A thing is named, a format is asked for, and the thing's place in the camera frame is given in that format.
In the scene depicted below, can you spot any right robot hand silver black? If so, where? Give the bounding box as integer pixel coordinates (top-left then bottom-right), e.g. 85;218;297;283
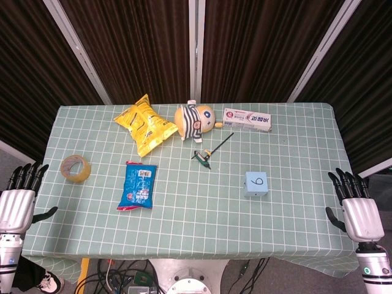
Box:
325;167;385;243

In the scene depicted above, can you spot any yellow plush doll striped shirt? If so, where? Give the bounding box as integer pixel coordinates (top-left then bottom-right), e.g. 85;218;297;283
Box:
174;99;224;144

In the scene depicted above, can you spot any black and white sneaker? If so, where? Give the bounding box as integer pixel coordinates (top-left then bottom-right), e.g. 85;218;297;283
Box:
36;270;66;293

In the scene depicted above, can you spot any white partition post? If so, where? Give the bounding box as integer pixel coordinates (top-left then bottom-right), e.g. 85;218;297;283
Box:
0;139;38;164
287;0;366;104
358;160;392;179
187;0;206;104
42;0;113;105

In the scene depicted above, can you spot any white cable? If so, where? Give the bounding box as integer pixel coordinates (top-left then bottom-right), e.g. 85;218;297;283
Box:
105;259;115;292

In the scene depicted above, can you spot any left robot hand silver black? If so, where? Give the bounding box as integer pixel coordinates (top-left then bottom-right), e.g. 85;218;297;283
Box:
0;162;59;234

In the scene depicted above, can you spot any green checkered tablecloth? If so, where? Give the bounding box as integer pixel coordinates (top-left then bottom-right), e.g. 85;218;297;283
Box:
21;102;363;284

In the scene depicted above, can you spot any black cable bundle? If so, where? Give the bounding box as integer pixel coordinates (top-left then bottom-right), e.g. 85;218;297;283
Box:
78;259;160;294

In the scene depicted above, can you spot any blue snack bag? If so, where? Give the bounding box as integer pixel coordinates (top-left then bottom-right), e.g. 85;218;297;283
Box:
116;160;159;212

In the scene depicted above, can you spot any blue numbered cube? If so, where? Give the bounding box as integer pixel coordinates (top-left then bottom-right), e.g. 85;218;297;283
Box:
243;171;270;198

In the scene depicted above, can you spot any dark brown ribbed partition panel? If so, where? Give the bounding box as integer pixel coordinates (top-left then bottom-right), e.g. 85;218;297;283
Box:
200;0;348;104
59;0;191;105
298;0;392;173
0;0;104;156

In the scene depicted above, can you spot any silver robot base column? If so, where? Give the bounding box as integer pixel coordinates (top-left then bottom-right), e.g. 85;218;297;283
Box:
148;259;230;294

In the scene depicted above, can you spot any yellow snack bag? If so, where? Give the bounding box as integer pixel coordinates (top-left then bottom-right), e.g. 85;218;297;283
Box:
113;93;179;159

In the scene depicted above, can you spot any black cable with green connector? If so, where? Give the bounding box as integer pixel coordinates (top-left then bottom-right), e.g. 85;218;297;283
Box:
230;257;271;294

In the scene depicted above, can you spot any white toothpaste box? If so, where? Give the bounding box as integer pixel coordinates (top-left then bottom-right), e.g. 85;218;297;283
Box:
222;108;273;133

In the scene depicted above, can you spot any green T-handle hex key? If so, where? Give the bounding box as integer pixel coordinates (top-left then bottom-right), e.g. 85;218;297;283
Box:
190;132;235;170

